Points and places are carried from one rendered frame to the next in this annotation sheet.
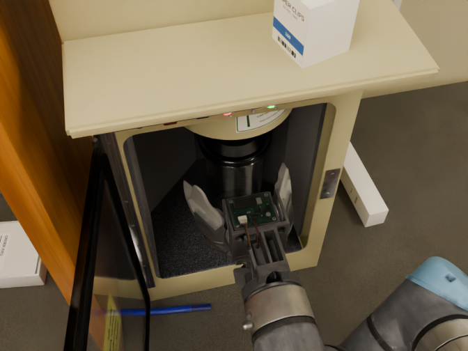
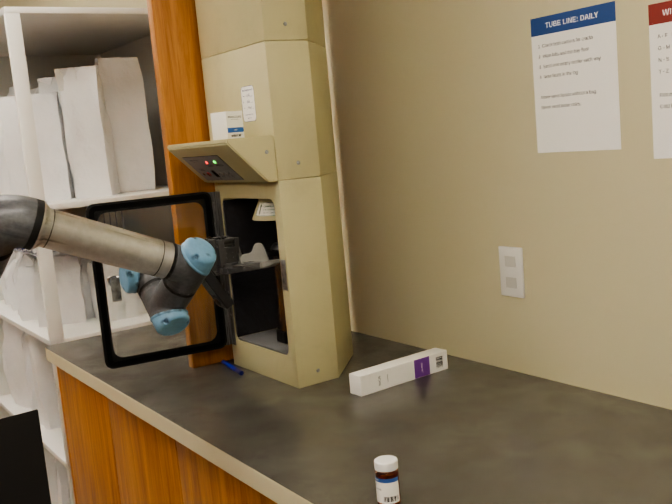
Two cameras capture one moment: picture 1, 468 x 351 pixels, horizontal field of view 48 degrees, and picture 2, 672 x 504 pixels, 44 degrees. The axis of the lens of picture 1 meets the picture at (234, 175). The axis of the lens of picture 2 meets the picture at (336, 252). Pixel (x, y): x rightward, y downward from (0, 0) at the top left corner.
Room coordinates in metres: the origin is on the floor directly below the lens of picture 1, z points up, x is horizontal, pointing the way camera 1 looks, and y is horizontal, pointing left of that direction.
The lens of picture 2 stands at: (-0.07, -1.92, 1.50)
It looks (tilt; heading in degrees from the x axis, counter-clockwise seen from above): 8 degrees down; 70
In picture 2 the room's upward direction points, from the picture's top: 5 degrees counter-clockwise
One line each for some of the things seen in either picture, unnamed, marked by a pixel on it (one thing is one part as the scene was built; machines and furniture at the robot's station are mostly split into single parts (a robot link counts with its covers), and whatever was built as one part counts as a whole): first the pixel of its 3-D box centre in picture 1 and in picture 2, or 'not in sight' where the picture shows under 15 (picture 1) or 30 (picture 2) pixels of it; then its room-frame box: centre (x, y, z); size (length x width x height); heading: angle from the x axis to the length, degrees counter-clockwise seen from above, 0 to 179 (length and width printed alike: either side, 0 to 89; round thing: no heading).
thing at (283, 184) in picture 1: (282, 183); (260, 255); (0.43, -0.07, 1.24); 0.09 x 0.03 x 0.06; 159
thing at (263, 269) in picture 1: (260, 248); (212, 258); (0.32, -0.03, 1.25); 0.12 x 0.08 x 0.09; 13
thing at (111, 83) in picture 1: (245, 95); (219, 162); (0.37, -0.01, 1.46); 0.32 x 0.12 x 0.10; 103
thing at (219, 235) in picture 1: (222, 230); not in sight; (0.36, 0.02, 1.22); 0.09 x 0.05 x 0.02; 47
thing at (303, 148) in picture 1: (215, 141); (297, 264); (0.54, 0.03, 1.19); 0.26 x 0.24 x 0.35; 103
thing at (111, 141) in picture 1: (130, 230); (223, 269); (0.38, 0.14, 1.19); 0.03 x 0.02 x 0.39; 103
